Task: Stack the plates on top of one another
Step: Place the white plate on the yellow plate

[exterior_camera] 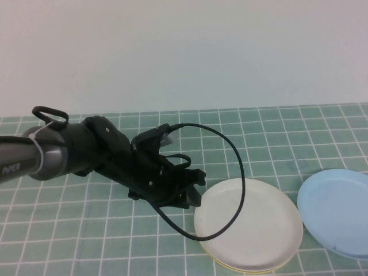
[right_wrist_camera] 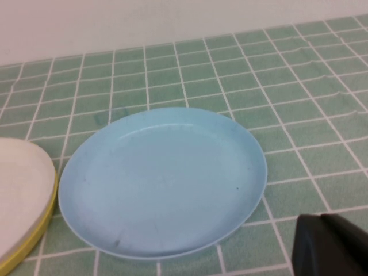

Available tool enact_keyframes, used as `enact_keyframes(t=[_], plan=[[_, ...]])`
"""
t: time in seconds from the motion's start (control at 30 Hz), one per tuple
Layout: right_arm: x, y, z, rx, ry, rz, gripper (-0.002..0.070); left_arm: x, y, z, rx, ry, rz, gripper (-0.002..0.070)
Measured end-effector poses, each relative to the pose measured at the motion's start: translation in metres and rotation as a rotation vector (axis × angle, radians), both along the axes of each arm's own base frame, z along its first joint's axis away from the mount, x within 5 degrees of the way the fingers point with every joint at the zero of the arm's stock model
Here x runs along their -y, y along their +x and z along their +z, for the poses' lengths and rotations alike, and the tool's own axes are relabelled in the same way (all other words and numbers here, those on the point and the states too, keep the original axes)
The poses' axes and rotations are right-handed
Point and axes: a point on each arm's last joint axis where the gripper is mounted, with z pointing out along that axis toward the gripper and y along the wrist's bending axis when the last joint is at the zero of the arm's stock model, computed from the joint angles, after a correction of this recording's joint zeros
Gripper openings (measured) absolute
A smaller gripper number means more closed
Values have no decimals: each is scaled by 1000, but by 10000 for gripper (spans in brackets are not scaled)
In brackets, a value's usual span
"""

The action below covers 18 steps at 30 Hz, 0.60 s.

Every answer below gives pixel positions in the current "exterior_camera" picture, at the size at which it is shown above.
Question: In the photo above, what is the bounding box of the white round plastic plate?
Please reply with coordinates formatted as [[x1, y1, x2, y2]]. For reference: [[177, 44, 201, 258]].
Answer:
[[194, 178, 304, 273]]

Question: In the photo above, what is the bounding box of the yellow round plastic plate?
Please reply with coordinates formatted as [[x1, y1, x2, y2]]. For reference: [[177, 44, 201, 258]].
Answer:
[[200, 243, 291, 274]]

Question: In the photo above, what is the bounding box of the short flat black cable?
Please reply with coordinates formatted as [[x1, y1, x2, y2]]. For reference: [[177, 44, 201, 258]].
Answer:
[[164, 152, 193, 171]]

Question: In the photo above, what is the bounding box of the green white-checked tablecloth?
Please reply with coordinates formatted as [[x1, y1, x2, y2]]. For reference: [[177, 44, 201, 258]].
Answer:
[[0, 103, 368, 276]]

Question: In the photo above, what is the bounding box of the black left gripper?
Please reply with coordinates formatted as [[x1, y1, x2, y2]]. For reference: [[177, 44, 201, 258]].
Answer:
[[105, 143, 207, 211]]

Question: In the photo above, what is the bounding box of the light blue round plastic plate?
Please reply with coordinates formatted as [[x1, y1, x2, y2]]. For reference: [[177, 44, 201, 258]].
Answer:
[[297, 168, 368, 261]]

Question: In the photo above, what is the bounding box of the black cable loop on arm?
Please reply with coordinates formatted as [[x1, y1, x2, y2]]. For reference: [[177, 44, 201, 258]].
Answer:
[[32, 106, 70, 131]]

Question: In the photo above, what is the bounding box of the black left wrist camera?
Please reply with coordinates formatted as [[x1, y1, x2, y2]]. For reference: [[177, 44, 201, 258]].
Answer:
[[131, 122, 179, 154]]

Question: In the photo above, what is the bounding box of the white zip tie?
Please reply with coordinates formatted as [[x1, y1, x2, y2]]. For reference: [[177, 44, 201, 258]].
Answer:
[[28, 121, 56, 171]]

